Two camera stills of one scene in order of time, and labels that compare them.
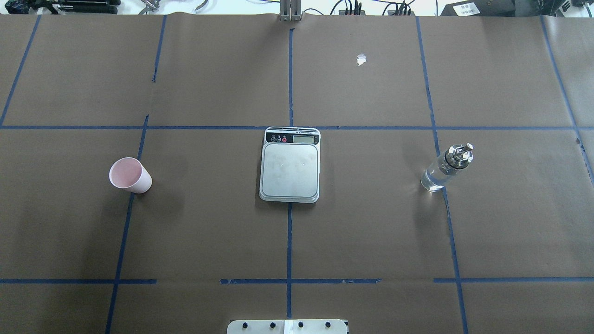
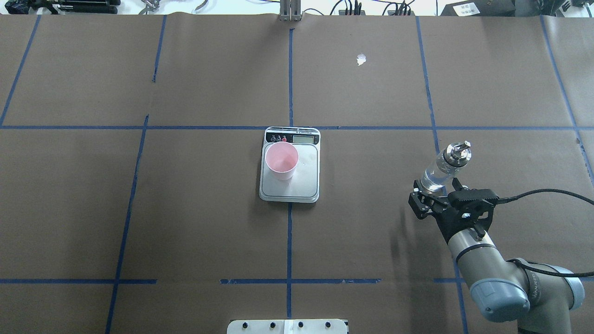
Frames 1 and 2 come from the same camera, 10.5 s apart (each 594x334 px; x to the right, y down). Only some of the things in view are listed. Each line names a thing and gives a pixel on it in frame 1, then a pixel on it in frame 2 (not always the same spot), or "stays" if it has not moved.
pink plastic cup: (128, 173) to (281, 158)
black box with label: (481, 8) stays
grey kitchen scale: (289, 170) stays
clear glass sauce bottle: (455, 158) stays
